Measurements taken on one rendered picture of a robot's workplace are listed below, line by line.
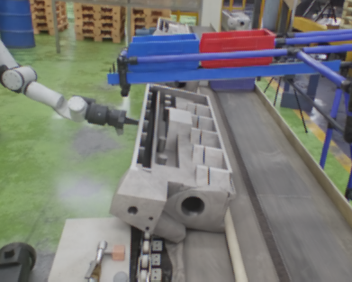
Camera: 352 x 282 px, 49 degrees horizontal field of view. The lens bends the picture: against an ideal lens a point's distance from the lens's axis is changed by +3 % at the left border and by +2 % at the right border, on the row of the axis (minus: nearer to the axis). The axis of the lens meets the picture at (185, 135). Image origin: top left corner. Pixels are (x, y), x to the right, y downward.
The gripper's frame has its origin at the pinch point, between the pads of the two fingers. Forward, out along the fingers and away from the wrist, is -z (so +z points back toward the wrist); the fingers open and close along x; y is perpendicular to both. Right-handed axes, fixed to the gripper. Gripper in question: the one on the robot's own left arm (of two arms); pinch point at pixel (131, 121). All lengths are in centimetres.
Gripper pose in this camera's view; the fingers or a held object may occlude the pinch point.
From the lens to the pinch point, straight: 164.5
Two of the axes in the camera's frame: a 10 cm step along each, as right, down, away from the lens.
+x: -0.4, -4.0, 9.1
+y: -2.3, 8.9, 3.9
